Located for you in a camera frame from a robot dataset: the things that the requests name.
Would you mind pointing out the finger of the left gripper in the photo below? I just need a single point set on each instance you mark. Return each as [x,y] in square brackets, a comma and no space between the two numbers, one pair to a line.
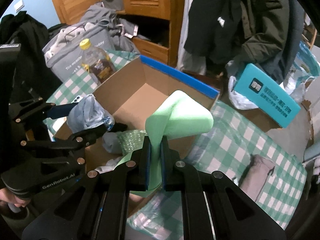
[90,136]
[60,111]

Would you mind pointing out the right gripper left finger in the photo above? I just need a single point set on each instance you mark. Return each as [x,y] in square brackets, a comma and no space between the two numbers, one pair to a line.
[144,165]

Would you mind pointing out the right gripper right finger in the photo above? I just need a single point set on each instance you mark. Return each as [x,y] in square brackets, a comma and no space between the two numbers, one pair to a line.
[168,158]

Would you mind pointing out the white plastic bag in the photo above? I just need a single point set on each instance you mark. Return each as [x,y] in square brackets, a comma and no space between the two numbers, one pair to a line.
[239,101]
[88,114]

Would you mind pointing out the blue-grey sock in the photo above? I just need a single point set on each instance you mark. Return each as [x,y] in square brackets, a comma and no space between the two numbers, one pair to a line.
[111,143]

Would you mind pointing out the light green foam sheet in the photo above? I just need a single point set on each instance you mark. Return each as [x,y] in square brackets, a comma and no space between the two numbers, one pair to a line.
[177,117]

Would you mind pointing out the grey fleece cloth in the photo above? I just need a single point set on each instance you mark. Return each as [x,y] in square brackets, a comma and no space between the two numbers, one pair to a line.
[254,180]

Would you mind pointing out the person left hand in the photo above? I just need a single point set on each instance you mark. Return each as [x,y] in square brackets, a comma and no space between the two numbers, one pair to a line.
[7,196]

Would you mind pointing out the open cardboard box blue rim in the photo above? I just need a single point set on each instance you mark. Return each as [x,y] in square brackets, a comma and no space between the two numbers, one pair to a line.
[132,94]

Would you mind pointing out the grey tote bag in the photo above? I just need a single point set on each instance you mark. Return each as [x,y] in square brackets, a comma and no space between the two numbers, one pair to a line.
[63,53]

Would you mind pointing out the oil bottle yellow cap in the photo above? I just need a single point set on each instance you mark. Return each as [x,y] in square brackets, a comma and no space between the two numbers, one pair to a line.
[96,62]

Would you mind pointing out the green white checkered tablecloth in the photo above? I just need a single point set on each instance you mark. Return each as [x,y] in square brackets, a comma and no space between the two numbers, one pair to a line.
[228,147]

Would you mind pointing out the white plastic bag under lid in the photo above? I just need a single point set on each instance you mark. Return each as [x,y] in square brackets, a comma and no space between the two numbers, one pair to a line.
[239,101]

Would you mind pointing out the brown cardboard box on floor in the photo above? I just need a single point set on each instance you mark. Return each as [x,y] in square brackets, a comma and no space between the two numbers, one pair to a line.
[256,116]

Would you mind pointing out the grey clothes pile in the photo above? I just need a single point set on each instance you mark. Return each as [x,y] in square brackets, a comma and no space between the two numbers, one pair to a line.
[110,32]

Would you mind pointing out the teal shoe box lid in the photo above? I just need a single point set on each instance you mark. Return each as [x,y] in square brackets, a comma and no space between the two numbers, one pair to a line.
[264,92]

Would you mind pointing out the black hanging jacket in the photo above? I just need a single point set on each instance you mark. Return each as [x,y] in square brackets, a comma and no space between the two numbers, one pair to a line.
[212,28]

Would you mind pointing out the blue plastic bag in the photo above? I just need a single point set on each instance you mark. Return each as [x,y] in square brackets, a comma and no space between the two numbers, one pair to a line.
[305,68]

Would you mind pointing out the dark olive hanging jacket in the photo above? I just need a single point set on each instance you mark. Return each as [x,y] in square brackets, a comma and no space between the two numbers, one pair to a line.
[272,31]

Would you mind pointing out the wooden shelf ladder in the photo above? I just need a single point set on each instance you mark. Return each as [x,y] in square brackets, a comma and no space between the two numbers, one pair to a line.
[309,34]

